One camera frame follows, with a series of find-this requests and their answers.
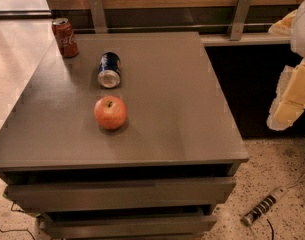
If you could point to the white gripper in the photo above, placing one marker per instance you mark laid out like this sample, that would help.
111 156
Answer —
302 30

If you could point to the grey drawer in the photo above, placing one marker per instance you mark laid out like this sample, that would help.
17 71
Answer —
121 194
131 227

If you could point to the right metal bracket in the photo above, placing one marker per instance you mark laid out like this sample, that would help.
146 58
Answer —
235 29

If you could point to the left metal bracket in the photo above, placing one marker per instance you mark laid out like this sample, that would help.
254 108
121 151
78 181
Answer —
98 16

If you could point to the red apple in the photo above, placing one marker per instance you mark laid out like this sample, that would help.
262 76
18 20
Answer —
110 112

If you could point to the blue pepsi can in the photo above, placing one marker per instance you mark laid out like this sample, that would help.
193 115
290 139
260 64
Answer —
109 74

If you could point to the white power strip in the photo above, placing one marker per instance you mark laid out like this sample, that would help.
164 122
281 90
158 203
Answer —
264 206

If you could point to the red coca-cola can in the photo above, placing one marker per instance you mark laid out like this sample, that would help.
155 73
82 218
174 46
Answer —
65 38

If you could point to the upper grey drawer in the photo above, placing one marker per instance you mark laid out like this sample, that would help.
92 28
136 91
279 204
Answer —
121 194

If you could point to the horizontal metal rail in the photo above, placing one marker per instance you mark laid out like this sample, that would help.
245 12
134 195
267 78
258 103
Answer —
201 28

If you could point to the lower grey drawer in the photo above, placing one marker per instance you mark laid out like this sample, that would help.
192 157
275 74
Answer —
131 227

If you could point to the grey drawer cabinet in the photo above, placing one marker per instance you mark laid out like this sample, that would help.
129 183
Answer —
132 139

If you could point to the metal bracket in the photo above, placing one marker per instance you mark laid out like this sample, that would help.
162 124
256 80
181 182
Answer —
235 29
98 16

